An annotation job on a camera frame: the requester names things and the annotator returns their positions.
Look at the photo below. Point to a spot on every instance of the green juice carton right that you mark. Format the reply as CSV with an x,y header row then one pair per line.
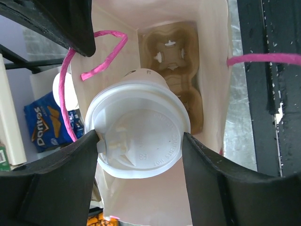
x,y
4,163

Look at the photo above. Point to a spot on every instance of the white paper cup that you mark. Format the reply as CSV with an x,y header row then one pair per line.
x,y
145,75

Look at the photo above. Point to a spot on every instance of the orange chip bag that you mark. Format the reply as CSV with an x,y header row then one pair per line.
x,y
96,218

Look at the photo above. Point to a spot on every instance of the white plastic lid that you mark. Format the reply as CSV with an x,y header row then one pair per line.
x,y
141,125

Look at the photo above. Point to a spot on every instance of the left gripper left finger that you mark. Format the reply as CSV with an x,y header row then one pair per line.
x,y
53,191

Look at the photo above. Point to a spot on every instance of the single cardboard cup carrier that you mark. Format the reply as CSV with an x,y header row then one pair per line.
x,y
172,51

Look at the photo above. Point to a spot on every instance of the pink white paper bag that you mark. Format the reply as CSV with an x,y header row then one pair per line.
x,y
161,200

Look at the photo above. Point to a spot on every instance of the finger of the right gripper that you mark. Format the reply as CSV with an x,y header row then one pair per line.
x,y
65,22

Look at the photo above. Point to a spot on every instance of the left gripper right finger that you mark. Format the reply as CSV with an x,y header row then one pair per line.
x,y
223,193

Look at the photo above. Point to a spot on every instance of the cream three-tier shelf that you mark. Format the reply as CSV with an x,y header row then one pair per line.
x,y
21,83

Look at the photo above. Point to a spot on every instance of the blue tortilla chip bag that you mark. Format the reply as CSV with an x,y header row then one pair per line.
x,y
45,123

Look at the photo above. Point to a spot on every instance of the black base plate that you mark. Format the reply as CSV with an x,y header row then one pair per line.
x,y
274,89

